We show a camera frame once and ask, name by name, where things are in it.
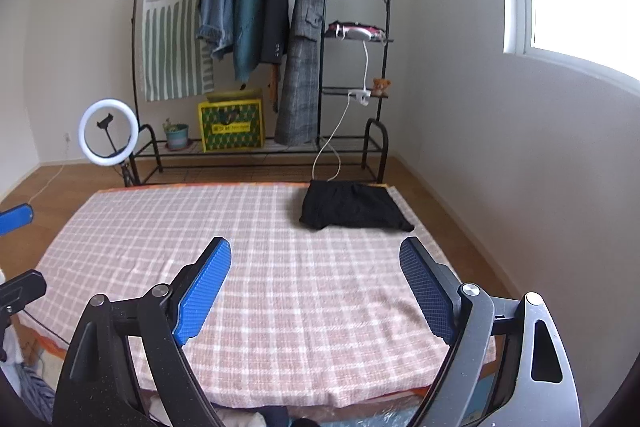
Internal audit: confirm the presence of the green striped towel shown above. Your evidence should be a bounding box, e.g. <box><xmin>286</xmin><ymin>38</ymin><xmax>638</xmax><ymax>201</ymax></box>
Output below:
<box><xmin>137</xmin><ymin>0</ymin><xmax>221</xmax><ymax>102</ymax></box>

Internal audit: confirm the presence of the teal jacket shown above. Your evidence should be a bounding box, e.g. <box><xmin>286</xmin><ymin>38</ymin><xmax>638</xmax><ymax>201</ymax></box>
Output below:
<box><xmin>232</xmin><ymin>0</ymin><xmax>266</xmax><ymax>82</ymax></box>

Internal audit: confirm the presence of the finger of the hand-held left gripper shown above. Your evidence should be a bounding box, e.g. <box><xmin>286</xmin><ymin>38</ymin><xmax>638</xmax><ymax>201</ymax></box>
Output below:
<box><xmin>0</xmin><ymin>203</ymin><xmax>35</xmax><ymax>238</ymax></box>
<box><xmin>0</xmin><ymin>271</ymin><xmax>48</xmax><ymax>363</ymax></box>

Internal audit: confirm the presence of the long white power cable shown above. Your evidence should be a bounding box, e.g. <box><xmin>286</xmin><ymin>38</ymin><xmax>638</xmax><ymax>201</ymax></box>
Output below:
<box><xmin>27</xmin><ymin>139</ymin><xmax>71</xmax><ymax>205</ymax></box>

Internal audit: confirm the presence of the grey striped cloth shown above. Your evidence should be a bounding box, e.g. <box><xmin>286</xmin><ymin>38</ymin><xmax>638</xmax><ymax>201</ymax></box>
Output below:
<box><xmin>10</xmin><ymin>359</ymin><xmax>56</xmax><ymax>425</ymax></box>

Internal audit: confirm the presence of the black jacket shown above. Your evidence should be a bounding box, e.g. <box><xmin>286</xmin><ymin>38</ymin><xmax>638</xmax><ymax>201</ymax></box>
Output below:
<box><xmin>259</xmin><ymin>0</ymin><xmax>291</xmax><ymax>65</ymax></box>

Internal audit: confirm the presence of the plaid tablecloth table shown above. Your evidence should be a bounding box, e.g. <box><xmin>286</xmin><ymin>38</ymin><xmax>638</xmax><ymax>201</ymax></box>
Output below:
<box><xmin>37</xmin><ymin>182</ymin><xmax>498</xmax><ymax>408</ymax></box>

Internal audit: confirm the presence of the black ring light stand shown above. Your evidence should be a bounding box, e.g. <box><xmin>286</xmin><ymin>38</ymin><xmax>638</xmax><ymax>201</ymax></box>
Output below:
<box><xmin>95</xmin><ymin>112</ymin><xmax>138</xmax><ymax>188</ymax></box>

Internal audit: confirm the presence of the black garment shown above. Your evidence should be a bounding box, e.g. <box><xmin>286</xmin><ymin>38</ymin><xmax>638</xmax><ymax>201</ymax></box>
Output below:
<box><xmin>299</xmin><ymin>179</ymin><xmax>416</xmax><ymax>232</ymax></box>

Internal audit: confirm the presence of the pink white garment steamer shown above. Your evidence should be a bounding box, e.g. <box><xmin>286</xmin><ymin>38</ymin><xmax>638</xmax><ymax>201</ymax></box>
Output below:
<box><xmin>325</xmin><ymin>21</ymin><xmax>388</xmax><ymax>44</ymax></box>

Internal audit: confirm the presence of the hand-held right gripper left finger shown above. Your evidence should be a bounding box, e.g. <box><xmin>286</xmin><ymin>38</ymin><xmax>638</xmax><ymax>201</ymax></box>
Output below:
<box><xmin>52</xmin><ymin>237</ymin><xmax>233</xmax><ymax>427</ymax></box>

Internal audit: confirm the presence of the potted plant in teal pot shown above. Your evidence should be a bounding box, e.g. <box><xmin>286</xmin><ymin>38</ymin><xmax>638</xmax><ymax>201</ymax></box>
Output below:
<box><xmin>162</xmin><ymin>117</ymin><xmax>191</xmax><ymax>152</ymax></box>

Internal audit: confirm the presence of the yellow green patterned bag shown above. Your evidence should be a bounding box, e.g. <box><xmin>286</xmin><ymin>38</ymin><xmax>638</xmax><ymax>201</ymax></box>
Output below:
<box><xmin>197</xmin><ymin>89</ymin><xmax>266</xmax><ymax>154</ymax></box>

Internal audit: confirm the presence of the white ring light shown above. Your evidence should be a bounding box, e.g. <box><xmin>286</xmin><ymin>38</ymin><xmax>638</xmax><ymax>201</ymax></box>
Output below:
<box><xmin>78</xmin><ymin>99</ymin><xmax>139</xmax><ymax>168</ymax></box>

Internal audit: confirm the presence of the grey plaid coat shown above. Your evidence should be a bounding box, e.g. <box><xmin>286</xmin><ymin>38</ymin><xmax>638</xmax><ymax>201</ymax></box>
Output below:
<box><xmin>274</xmin><ymin>0</ymin><xmax>326</xmax><ymax>146</ymax></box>

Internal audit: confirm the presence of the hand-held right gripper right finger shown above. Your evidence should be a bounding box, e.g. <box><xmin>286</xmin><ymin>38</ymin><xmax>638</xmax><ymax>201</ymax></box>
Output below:
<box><xmin>399</xmin><ymin>237</ymin><xmax>583</xmax><ymax>427</ymax></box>

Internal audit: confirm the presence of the white steamer hose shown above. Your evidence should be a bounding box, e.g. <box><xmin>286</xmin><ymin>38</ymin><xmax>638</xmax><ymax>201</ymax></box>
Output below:
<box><xmin>312</xmin><ymin>39</ymin><xmax>373</xmax><ymax>182</ymax></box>

